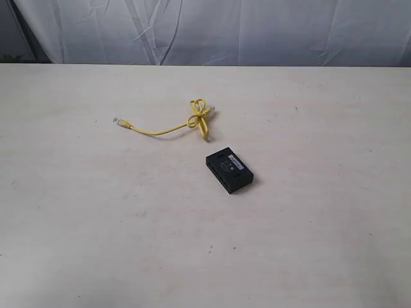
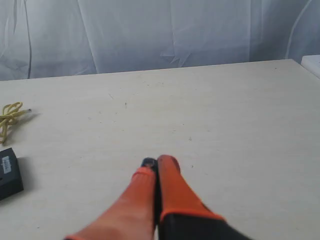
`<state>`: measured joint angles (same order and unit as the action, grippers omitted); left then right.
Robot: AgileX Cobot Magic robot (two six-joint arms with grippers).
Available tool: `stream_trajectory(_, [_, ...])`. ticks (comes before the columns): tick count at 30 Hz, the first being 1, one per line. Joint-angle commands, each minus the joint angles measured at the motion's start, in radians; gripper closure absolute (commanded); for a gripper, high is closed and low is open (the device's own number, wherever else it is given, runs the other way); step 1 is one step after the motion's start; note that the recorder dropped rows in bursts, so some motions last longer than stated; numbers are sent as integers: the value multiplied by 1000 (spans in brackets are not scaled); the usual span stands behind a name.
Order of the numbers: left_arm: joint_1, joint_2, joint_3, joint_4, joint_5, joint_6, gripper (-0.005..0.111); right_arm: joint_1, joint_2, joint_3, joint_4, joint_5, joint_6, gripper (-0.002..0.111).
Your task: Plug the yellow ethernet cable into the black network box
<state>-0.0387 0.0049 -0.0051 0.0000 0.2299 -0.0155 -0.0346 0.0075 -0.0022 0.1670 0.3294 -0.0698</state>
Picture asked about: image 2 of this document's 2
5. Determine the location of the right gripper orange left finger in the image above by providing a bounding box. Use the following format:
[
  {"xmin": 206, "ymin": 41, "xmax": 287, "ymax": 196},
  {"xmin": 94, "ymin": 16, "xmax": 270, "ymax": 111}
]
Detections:
[{"xmin": 65, "ymin": 158, "xmax": 158, "ymax": 240}]

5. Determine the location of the white backdrop cloth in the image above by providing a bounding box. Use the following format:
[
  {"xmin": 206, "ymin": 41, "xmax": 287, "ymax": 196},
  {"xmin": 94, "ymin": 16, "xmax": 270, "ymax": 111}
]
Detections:
[{"xmin": 0, "ymin": 0, "xmax": 320, "ymax": 81}]

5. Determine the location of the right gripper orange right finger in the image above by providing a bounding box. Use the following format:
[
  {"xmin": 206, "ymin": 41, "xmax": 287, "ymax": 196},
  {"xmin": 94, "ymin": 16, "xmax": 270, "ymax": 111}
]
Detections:
[{"xmin": 157, "ymin": 155, "xmax": 249, "ymax": 240}]

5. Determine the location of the white side table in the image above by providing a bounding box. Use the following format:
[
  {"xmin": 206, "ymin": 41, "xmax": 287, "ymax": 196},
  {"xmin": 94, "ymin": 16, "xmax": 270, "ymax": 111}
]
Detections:
[{"xmin": 301, "ymin": 55, "xmax": 320, "ymax": 79}]

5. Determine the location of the small black box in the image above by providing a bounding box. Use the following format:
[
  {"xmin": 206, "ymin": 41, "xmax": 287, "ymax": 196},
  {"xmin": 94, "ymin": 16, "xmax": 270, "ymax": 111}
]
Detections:
[{"xmin": 0, "ymin": 148, "xmax": 24, "ymax": 201}]

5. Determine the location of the yellow ethernet cable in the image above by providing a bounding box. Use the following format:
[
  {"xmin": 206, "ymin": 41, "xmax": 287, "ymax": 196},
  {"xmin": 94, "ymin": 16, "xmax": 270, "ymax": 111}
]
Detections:
[{"xmin": 0, "ymin": 101, "xmax": 33, "ymax": 146}]

